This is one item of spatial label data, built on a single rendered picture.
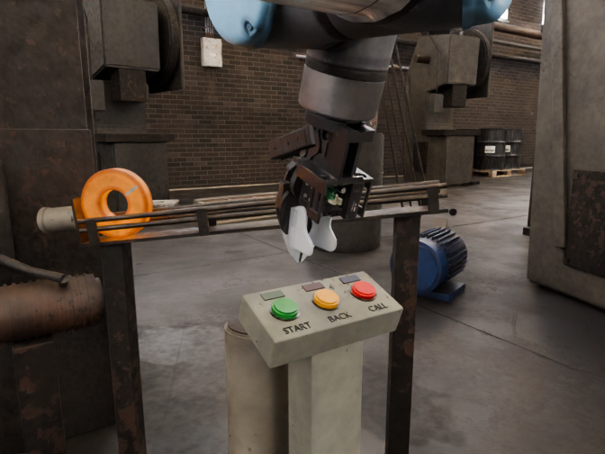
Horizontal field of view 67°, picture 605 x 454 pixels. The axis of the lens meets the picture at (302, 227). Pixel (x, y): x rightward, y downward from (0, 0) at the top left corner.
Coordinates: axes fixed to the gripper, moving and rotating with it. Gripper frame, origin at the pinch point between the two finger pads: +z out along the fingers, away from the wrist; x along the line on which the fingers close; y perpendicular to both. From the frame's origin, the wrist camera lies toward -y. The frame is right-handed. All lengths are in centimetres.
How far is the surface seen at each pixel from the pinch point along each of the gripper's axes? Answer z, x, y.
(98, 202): 18, -15, -55
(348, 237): 127, 177, -172
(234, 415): 38.1, -2.8, -4.9
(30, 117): 11, -24, -91
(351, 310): 10.4, 9.8, 3.8
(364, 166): 77, 188, -186
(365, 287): 9.4, 14.6, 0.8
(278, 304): 9.2, -1.4, 0.0
